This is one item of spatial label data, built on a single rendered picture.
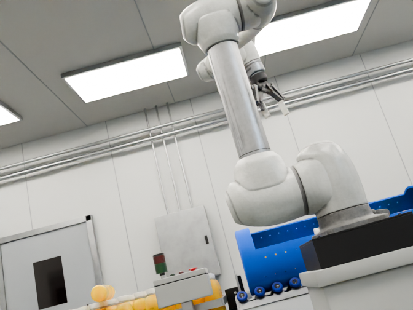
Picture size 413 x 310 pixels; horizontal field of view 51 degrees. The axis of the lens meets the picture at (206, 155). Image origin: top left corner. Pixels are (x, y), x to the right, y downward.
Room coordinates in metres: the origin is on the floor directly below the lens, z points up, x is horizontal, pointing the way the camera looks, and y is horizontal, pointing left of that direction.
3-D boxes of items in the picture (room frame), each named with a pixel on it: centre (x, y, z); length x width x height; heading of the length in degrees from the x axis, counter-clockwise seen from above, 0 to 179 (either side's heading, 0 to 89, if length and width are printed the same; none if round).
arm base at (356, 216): (1.30, -0.37, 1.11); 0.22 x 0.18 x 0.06; 96
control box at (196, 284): (1.68, 0.21, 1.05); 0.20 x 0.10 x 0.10; 90
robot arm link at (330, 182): (1.29, -0.33, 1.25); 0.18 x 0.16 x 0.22; 90
